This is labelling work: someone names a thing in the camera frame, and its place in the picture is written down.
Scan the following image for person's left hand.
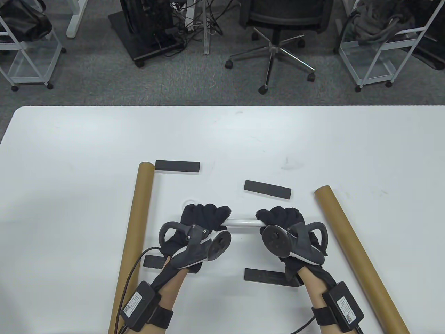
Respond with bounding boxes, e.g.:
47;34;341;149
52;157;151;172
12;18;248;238
161;204;232;275

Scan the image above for person's right hand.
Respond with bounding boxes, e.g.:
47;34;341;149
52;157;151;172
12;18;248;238
256;206;337;291

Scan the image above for grey handheld controller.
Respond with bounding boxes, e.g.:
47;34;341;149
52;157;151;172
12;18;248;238
261;222;329;266
159;222;232;269

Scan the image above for black rectangular bar weight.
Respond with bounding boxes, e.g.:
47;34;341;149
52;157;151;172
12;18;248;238
244;268;300;287
155;160;201;173
143;255;168;269
244;180;292;199

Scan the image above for colourful cartoon poster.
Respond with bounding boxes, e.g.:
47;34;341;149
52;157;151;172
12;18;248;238
222;218;265;228

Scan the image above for brown cardboard mailing tube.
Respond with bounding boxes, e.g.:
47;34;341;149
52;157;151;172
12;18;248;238
314;185;411;334
108;162;155;334

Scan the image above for person's left forearm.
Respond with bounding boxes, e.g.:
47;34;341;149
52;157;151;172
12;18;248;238
137;257;190;334

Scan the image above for person's right forearm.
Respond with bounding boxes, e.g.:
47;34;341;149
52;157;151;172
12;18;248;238
298;268;348;334

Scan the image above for black wrist sensor box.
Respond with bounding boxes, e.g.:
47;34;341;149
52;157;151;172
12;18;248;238
322;282;364;333
120;281;162;332

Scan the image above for black rolling equipment cart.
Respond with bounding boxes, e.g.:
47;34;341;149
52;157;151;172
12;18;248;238
108;0;186;68

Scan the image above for black office chair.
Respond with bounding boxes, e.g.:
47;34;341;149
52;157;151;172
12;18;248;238
225;0;334;95

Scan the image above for grey bag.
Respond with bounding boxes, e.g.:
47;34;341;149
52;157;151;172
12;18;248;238
349;0;416;45

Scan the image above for white desk leg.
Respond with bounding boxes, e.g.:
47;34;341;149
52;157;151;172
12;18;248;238
66;0;89;39

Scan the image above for black equipment base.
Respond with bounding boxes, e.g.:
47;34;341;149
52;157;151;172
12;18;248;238
400;0;445;71

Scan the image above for black bag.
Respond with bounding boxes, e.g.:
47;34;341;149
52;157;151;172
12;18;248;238
0;0;52;43

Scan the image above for black wrist strap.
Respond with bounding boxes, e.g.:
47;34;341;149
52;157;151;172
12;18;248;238
311;306;336;326
151;306;174;329

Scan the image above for white wire cart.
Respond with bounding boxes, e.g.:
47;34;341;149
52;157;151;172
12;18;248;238
0;13;67;92
338;0;445;92

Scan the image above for clear acrylic post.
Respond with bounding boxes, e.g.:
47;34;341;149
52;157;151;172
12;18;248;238
203;0;212;55

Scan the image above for tangled black cables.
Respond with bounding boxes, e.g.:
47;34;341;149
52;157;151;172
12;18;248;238
170;0;240;38

